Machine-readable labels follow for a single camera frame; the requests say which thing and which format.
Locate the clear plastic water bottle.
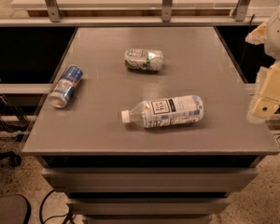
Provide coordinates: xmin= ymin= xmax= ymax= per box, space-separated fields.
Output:
xmin=121 ymin=95 xmax=204 ymax=129

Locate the grey drawer cabinet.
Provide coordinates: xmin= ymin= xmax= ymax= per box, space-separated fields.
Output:
xmin=23 ymin=27 xmax=279 ymax=224

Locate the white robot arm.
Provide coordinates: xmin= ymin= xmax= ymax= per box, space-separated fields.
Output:
xmin=245 ymin=6 xmax=280 ymax=123

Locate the dark grey chair seat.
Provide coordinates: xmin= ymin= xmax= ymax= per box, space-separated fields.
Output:
xmin=0 ymin=194 xmax=31 ymax=224

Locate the metal railing frame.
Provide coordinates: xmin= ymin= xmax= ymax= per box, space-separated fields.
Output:
xmin=0 ymin=0 xmax=271 ymax=26

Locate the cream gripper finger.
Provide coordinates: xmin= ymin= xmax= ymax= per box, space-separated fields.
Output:
xmin=246 ymin=61 xmax=280 ymax=120

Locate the silver green 7up can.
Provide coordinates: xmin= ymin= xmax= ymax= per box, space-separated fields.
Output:
xmin=124 ymin=49 xmax=163 ymax=72

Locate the blue Red Bull can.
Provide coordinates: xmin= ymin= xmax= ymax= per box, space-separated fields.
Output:
xmin=49 ymin=65 xmax=83 ymax=108

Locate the black floor cable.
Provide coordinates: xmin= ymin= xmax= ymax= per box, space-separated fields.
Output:
xmin=38 ymin=189 xmax=76 ymax=224

